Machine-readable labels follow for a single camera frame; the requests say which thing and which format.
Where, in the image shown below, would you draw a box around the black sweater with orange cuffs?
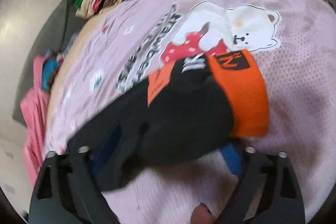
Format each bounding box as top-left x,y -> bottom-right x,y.
67,50 -> 269,191

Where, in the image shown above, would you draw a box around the striped blue folded clothes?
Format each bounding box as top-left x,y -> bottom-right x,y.
42,52 -> 64,92

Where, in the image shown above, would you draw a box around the right hand thumb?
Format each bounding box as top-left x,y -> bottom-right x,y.
190,202 -> 216,224

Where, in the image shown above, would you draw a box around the pink quilt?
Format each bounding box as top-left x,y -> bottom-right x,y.
20,54 -> 51,185

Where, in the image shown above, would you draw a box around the lilac strawberry print bedsheet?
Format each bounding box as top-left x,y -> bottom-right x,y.
44,0 -> 335,223

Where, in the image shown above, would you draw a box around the grey headboard cushion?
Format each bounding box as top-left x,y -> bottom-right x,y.
12,0 -> 87,127

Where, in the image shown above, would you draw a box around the beige mattress cover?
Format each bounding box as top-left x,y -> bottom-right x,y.
45,11 -> 111,122

